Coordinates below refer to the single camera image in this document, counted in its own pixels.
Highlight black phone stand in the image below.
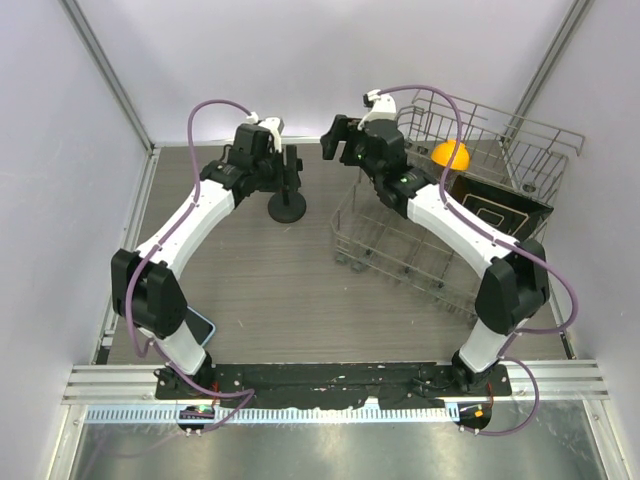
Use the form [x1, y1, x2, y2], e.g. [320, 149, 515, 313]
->
[267, 191, 307, 224]

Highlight phone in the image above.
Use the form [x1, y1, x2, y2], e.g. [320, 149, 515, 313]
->
[185, 307, 216, 347]

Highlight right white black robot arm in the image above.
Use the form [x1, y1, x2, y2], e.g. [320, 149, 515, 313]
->
[320, 114, 549, 395]

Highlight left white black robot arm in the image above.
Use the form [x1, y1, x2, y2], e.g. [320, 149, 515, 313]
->
[111, 117, 306, 399]

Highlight orange bowl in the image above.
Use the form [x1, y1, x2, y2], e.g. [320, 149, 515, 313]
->
[431, 139, 471, 171]

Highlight black square plate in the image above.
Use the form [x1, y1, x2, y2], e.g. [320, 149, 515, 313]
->
[449, 175, 553, 241]

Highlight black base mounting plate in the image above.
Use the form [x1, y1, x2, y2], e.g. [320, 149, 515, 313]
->
[154, 361, 513, 411]

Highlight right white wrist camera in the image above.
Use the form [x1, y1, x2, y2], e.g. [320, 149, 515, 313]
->
[362, 89, 397, 123]

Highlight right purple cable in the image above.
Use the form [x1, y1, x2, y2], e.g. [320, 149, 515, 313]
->
[369, 84, 581, 435]

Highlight purple cable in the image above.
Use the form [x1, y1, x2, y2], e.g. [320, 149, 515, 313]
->
[124, 99, 260, 433]
[369, 84, 581, 435]

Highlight grey wire dish rack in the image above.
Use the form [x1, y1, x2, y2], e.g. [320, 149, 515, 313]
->
[321, 87, 585, 330]

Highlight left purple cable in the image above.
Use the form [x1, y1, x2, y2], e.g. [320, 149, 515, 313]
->
[124, 99, 260, 433]

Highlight white slotted cable duct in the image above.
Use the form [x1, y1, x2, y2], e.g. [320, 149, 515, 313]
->
[85, 403, 459, 425]

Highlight aluminium frame rail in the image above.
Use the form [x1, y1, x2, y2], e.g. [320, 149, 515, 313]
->
[62, 360, 609, 405]

